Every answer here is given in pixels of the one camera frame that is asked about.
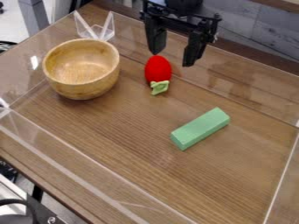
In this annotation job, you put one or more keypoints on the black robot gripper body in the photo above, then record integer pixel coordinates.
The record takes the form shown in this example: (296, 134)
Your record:
(184, 16)

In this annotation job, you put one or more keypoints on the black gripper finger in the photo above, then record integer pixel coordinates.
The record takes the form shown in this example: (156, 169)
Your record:
(156, 35)
(196, 48)

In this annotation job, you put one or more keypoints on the brown wooden bowl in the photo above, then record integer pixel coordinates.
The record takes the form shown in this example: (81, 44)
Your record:
(82, 68)

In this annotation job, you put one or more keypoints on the green rectangular block stick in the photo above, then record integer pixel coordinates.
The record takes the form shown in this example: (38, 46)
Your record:
(198, 129)

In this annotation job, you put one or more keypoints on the red felt strawberry toy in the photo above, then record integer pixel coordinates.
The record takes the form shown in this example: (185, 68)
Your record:
(158, 74)

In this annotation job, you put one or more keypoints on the black table leg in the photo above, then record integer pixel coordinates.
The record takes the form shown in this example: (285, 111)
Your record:
(38, 193)

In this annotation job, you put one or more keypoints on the clear acrylic tray enclosure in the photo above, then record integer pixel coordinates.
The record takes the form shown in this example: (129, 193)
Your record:
(101, 154)

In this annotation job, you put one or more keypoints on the black metal bracket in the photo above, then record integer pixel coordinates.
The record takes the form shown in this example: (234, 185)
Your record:
(45, 215)

